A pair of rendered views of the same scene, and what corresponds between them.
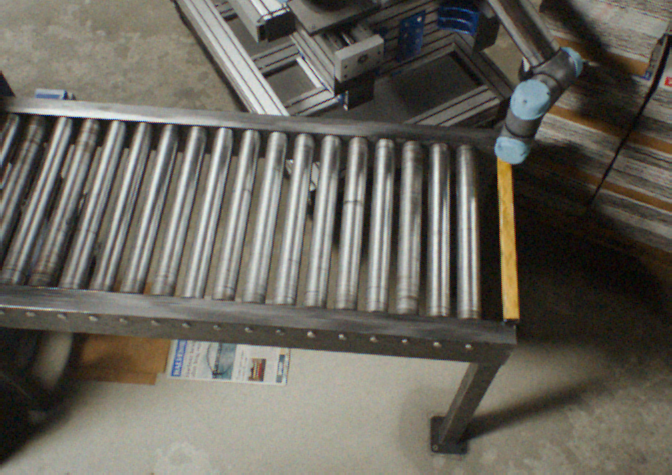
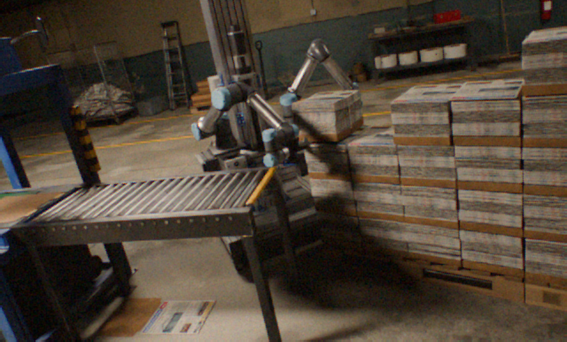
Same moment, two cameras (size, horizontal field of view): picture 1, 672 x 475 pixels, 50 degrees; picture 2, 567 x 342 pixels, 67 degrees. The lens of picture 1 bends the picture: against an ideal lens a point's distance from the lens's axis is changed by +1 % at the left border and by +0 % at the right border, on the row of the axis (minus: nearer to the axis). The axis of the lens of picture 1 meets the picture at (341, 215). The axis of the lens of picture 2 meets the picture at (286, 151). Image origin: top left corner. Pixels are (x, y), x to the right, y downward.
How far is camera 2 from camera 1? 1.56 m
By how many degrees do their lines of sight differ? 42
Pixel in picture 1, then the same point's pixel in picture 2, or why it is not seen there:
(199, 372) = (156, 330)
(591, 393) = (367, 330)
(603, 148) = (346, 190)
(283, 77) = not seen: hidden behind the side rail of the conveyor
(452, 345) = (223, 219)
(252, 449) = not seen: outside the picture
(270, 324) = (150, 218)
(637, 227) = (384, 238)
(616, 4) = (315, 112)
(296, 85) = not seen: hidden behind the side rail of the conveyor
